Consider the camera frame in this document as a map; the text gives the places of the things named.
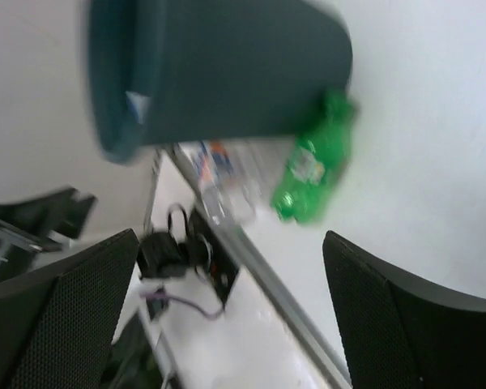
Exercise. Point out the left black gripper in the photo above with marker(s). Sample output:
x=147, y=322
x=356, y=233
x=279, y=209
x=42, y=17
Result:
x=26, y=227

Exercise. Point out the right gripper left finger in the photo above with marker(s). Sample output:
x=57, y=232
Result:
x=57, y=322

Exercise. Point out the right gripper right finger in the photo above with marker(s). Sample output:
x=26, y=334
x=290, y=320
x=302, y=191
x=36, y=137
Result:
x=400, y=330

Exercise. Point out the green plastic bottle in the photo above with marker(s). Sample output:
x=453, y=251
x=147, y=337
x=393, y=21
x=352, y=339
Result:
x=316, y=163

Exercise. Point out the white blue label bottle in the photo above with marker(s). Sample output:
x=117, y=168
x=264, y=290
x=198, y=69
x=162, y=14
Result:
x=213, y=168

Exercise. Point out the dark green plastic bin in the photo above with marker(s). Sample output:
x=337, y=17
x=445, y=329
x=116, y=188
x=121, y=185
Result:
x=164, y=72

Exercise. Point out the clear unlabelled plastic bottle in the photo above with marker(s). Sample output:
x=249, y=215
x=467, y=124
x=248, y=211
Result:
x=258, y=166

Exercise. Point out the aluminium table front rail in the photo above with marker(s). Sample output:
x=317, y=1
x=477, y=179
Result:
x=287, y=264

